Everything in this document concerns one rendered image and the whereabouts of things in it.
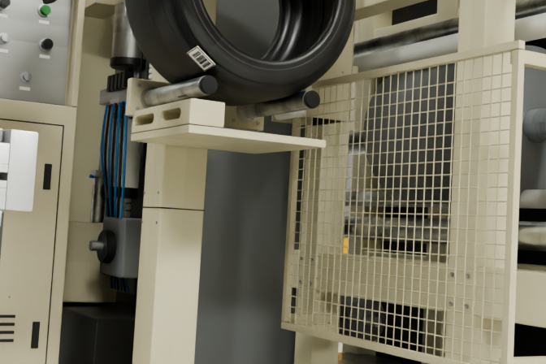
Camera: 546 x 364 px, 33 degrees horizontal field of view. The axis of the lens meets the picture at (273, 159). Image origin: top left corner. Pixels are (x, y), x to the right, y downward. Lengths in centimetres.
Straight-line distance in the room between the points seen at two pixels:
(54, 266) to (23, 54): 61
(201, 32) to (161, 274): 69
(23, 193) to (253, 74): 118
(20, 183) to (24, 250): 163
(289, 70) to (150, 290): 71
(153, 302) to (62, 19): 89
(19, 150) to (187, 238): 146
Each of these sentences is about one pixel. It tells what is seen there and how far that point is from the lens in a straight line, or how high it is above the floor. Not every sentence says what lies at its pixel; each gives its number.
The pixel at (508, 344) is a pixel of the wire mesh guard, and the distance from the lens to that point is 196.
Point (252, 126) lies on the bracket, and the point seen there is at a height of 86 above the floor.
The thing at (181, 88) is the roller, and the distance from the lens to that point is 221.
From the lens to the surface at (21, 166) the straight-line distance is 107.
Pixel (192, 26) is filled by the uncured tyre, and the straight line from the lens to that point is 212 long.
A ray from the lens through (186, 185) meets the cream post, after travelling 249.
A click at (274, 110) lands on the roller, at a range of 238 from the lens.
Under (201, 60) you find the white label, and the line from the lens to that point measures 214.
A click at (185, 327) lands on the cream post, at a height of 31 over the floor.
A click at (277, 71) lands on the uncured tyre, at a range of 220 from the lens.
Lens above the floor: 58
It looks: 4 degrees up
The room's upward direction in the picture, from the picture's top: 3 degrees clockwise
